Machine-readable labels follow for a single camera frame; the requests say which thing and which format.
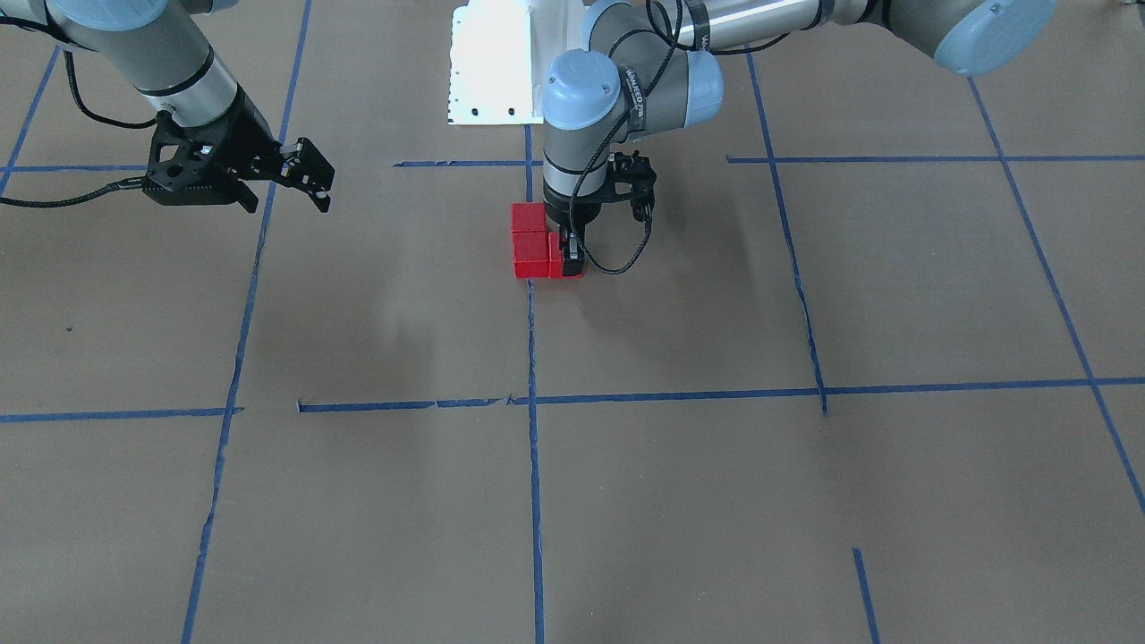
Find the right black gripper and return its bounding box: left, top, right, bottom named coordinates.
left=142, top=89, right=335, bottom=215

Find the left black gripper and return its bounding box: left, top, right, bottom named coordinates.
left=543, top=183, right=606, bottom=276

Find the red wooden cube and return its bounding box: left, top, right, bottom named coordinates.
left=547, top=236, right=583, bottom=280
left=512, top=231, right=548, bottom=280
left=510, top=201, right=548, bottom=235

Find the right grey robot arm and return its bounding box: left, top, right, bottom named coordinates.
left=3, top=1, right=335, bottom=212

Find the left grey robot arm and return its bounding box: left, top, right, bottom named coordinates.
left=540, top=1, right=1056, bottom=278

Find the brown paper table cover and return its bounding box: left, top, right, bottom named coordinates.
left=1, top=1, right=1144, bottom=643

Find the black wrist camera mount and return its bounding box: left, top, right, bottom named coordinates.
left=600, top=150, right=657, bottom=223

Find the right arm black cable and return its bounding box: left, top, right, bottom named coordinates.
left=0, top=45, right=161, bottom=209

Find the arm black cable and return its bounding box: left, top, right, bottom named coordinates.
left=567, top=0, right=708, bottom=275
left=0, top=45, right=161, bottom=209

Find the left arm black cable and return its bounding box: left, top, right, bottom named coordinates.
left=567, top=0, right=708, bottom=275

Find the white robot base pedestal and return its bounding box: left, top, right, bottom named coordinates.
left=447, top=1, right=589, bottom=126

